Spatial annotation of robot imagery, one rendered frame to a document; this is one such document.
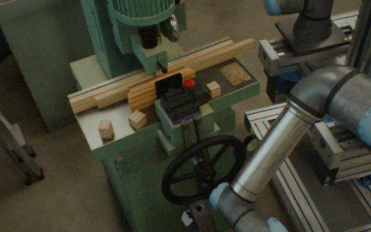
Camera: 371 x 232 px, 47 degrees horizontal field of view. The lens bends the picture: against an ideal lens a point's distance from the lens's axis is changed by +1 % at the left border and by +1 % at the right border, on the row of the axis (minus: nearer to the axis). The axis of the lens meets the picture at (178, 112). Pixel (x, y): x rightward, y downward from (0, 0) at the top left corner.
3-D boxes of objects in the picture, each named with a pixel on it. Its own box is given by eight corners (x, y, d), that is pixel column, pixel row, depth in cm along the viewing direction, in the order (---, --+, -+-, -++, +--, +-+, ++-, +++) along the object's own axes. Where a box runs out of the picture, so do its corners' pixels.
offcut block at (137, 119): (138, 117, 134) (137, 109, 131) (146, 122, 132) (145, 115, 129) (129, 124, 131) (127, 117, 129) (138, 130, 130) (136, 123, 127)
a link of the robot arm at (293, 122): (310, 40, 95) (197, 203, 109) (350, 64, 88) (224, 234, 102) (330, 53, 104) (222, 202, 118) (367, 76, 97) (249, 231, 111)
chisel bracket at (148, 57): (149, 78, 133) (146, 57, 127) (133, 54, 142) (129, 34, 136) (170, 70, 135) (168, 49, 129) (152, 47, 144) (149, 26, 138)
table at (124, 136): (104, 185, 124) (100, 174, 119) (75, 119, 143) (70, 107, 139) (276, 111, 139) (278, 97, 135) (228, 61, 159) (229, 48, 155)
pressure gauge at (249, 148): (246, 157, 155) (246, 143, 150) (240, 150, 158) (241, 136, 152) (260, 150, 157) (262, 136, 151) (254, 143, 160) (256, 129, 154)
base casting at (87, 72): (121, 178, 141) (116, 162, 134) (73, 80, 178) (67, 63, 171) (236, 128, 152) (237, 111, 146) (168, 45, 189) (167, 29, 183)
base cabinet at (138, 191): (148, 269, 191) (121, 180, 140) (105, 177, 229) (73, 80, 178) (232, 226, 203) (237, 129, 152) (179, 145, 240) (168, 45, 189)
